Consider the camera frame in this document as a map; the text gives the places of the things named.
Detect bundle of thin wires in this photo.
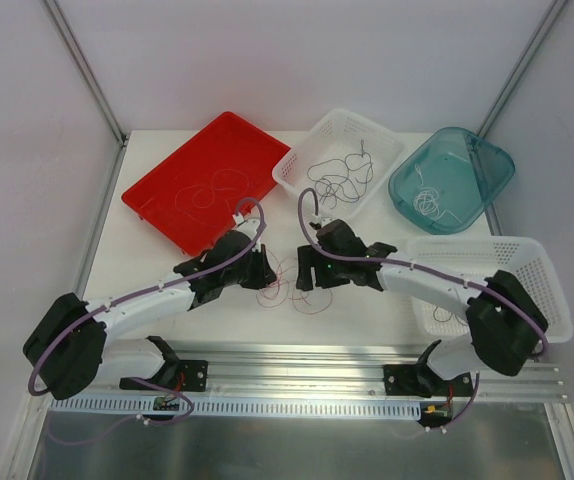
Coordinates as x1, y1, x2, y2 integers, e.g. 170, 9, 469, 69
255, 252, 334, 315

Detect white wire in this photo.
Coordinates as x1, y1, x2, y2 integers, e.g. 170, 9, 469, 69
411, 162, 463, 224

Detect brown wire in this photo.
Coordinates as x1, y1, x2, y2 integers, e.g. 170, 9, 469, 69
431, 305, 468, 327

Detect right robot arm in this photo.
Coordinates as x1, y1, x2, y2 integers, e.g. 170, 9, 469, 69
296, 220, 549, 398

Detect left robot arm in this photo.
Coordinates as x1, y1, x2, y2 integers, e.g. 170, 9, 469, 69
22, 224, 277, 400

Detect white perforated basket, centre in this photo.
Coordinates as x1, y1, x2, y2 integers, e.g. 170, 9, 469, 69
272, 108, 404, 220

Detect white perforated basket, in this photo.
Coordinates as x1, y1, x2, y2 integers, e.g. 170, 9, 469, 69
272, 108, 404, 220
405, 236, 574, 343

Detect red plastic tray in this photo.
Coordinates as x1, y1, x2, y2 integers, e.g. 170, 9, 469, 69
121, 111, 289, 256

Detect teal translucent plastic bin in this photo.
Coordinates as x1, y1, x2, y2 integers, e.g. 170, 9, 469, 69
388, 127, 516, 235

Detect white perforated basket, right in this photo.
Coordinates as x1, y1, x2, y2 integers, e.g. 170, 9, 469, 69
405, 236, 574, 343

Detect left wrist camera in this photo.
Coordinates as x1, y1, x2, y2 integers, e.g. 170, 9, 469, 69
232, 213, 261, 239

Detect aluminium mounting rail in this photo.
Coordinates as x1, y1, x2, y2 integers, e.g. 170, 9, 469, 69
29, 342, 568, 401

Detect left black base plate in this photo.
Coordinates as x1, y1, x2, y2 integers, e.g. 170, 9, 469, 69
142, 360, 209, 392

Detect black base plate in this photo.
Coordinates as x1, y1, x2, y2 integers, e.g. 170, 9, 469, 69
382, 364, 473, 398
142, 360, 209, 392

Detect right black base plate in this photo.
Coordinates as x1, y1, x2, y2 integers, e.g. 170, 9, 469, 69
382, 364, 473, 398

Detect white slotted cable duct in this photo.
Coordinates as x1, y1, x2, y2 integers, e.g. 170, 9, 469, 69
50, 394, 421, 421

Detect left aluminium frame post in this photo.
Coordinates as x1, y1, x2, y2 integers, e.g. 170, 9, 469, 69
40, 0, 127, 146

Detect aluminium frame post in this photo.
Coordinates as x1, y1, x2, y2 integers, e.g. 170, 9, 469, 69
40, 0, 127, 146
477, 0, 571, 138

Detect right aluminium frame post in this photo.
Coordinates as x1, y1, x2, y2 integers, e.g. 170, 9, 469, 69
477, 0, 571, 138

